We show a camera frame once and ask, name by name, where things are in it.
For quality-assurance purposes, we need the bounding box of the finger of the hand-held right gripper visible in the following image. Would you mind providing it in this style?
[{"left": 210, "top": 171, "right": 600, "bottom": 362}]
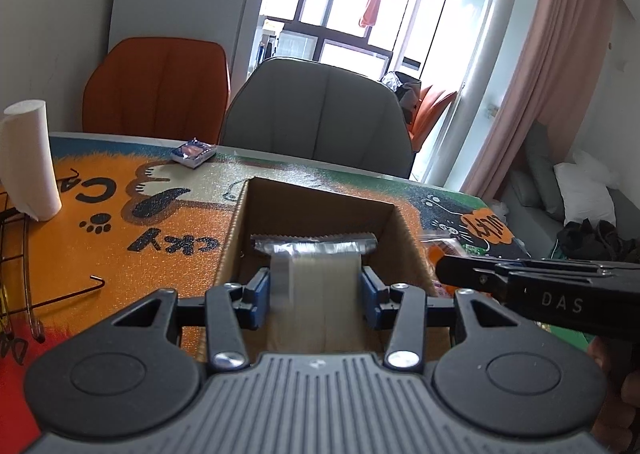
[{"left": 435, "top": 254, "right": 511, "bottom": 302}]

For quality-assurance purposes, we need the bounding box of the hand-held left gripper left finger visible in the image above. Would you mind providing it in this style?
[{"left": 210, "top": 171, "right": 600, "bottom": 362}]
[{"left": 112, "top": 268, "right": 273, "bottom": 370}]

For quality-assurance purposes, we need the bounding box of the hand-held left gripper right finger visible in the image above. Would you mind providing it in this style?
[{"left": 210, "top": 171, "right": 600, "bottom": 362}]
[{"left": 361, "top": 265, "right": 526, "bottom": 370}]

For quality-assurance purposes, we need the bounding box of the translucent silver snack packet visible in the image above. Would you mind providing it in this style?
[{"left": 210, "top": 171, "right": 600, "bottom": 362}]
[{"left": 250, "top": 231, "right": 378, "bottom": 352}]

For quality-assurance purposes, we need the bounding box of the cardboard box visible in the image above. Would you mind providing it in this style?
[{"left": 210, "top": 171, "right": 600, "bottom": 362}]
[{"left": 197, "top": 177, "right": 451, "bottom": 365}]

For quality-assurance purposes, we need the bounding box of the person's right hand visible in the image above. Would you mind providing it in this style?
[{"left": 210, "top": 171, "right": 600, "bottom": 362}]
[{"left": 590, "top": 334, "right": 640, "bottom": 454}]

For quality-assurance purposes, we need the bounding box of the orange snack packet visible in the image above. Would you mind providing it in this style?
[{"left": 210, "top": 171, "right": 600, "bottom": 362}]
[{"left": 422, "top": 234, "right": 463, "bottom": 300}]

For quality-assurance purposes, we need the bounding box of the dark clothes pile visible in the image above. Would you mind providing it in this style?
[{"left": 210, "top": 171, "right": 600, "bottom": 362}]
[{"left": 555, "top": 219, "right": 640, "bottom": 265}]

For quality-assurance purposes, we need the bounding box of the grey sofa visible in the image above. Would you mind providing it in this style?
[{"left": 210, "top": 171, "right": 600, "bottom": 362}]
[{"left": 502, "top": 169, "right": 640, "bottom": 265}]

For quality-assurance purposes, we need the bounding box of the white pillow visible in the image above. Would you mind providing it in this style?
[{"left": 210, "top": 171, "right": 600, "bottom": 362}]
[{"left": 552, "top": 149, "right": 621, "bottom": 227}]

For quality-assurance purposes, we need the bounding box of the grey cushion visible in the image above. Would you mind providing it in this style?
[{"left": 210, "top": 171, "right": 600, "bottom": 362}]
[{"left": 522, "top": 121, "right": 566, "bottom": 222}]

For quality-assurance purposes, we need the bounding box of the small blue box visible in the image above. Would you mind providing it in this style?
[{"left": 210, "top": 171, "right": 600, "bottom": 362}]
[{"left": 170, "top": 138, "right": 217, "bottom": 170}]

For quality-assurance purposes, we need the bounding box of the orange chair with black legs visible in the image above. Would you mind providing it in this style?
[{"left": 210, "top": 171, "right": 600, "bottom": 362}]
[{"left": 407, "top": 84, "right": 458, "bottom": 150}]

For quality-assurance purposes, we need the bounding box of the grey padded chair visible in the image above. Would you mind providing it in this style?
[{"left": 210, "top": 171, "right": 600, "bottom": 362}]
[{"left": 220, "top": 57, "right": 416, "bottom": 180}]

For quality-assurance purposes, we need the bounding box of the dark backpack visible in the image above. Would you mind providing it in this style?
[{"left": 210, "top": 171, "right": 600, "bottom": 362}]
[{"left": 382, "top": 72, "right": 426, "bottom": 122}]

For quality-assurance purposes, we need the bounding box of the sliding glass door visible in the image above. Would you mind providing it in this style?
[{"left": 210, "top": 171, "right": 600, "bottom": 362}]
[{"left": 415, "top": 0, "right": 503, "bottom": 185}]

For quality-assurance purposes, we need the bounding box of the pink curtain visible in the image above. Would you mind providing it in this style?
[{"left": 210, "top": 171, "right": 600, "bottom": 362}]
[{"left": 460, "top": 0, "right": 618, "bottom": 200}]

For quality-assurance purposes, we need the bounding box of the orange padded chair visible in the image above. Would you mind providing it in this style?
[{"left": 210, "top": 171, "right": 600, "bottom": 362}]
[{"left": 82, "top": 38, "right": 232, "bottom": 145}]

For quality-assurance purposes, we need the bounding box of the white paper towel roll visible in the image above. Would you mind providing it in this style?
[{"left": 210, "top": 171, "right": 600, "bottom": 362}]
[{"left": 0, "top": 99, "right": 63, "bottom": 221}]

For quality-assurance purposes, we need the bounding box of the black wire rack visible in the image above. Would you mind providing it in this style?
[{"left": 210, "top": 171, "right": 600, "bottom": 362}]
[{"left": 0, "top": 168, "right": 104, "bottom": 342}]

